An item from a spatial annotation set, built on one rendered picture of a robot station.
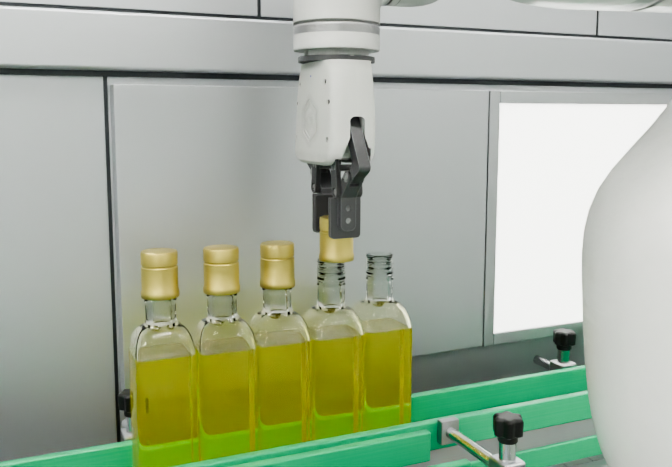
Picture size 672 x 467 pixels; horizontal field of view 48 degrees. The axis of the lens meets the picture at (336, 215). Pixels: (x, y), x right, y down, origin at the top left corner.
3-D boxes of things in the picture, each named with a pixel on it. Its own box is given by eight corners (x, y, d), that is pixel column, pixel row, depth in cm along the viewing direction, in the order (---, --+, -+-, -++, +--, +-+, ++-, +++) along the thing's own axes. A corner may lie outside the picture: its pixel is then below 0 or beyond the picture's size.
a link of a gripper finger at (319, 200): (303, 165, 79) (303, 229, 80) (314, 167, 76) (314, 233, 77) (332, 164, 80) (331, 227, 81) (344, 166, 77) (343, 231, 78)
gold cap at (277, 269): (287, 280, 78) (287, 238, 77) (300, 287, 75) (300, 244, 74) (255, 284, 76) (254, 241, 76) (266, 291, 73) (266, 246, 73)
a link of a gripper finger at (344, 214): (327, 169, 73) (327, 238, 73) (340, 171, 70) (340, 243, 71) (357, 168, 74) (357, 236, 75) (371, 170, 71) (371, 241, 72)
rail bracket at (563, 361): (545, 411, 106) (549, 318, 104) (579, 430, 100) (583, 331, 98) (522, 416, 104) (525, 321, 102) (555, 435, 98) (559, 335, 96)
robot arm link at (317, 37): (280, 29, 76) (280, 59, 76) (311, 18, 68) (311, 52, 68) (356, 33, 79) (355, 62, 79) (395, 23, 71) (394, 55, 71)
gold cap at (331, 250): (345, 255, 78) (345, 213, 78) (359, 261, 75) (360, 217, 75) (313, 257, 77) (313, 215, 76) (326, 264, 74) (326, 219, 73)
